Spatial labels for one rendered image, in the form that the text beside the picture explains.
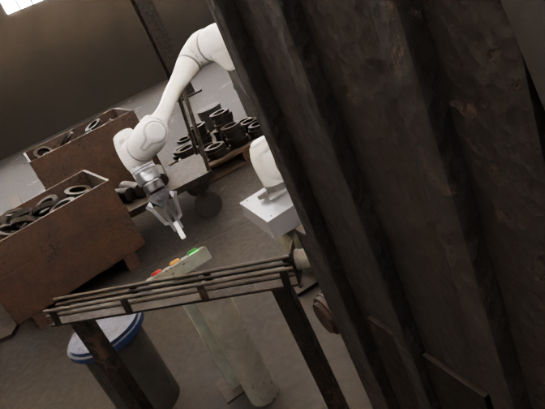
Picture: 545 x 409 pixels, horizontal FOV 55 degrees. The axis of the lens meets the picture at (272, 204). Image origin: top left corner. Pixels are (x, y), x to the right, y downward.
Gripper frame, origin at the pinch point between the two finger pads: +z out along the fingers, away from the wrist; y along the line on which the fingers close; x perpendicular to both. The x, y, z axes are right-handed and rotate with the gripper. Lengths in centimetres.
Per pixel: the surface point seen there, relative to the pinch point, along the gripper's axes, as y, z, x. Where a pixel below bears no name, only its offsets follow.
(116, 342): -39.9, 24.7, 13.1
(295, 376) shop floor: 11, 72, 5
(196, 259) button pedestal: -0.5, 12.2, -5.1
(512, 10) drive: 12, -2, -165
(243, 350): -2.8, 48.5, -8.6
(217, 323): -6.3, 34.5, -12.9
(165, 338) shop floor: -25, 44, 79
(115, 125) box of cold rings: 31, -111, 298
